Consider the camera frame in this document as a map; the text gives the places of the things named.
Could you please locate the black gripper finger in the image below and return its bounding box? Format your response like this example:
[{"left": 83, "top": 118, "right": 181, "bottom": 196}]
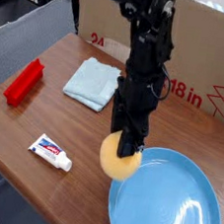
[{"left": 116, "top": 130, "right": 146, "bottom": 158}]

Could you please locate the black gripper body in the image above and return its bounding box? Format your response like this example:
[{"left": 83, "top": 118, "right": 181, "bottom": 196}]
[{"left": 108, "top": 63, "right": 174, "bottom": 144}]

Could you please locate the yellow ball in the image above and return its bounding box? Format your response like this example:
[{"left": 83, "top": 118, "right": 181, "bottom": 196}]
[{"left": 99, "top": 131, "right": 142, "bottom": 181}]

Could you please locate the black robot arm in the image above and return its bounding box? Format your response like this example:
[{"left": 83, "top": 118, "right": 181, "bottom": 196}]
[{"left": 111, "top": 0, "right": 176, "bottom": 158}]

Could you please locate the blue plate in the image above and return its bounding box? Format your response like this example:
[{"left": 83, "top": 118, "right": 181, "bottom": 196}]
[{"left": 108, "top": 147, "right": 221, "bottom": 224}]

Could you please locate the light blue folded cloth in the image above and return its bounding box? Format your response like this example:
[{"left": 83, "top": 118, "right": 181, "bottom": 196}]
[{"left": 63, "top": 57, "right": 120, "bottom": 112}]

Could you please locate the white toothpaste tube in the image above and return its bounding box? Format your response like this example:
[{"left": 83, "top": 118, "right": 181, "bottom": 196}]
[{"left": 28, "top": 133, "right": 72, "bottom": 172}]

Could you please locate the red plastic block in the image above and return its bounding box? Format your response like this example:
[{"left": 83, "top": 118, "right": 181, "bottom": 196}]
[{"left": 4, "top": 58, "right": 45, "bottom": 108}]

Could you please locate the grey fabric partition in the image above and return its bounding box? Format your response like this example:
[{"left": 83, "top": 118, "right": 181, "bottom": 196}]
[{"left": 0, "top": 0, "right": 75, "bottom": 84}]

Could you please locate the cardboard box wall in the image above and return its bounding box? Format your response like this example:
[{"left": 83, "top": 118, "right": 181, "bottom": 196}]
[{"left": 79, "top": 0, "right": 224, "bottom": 121}]

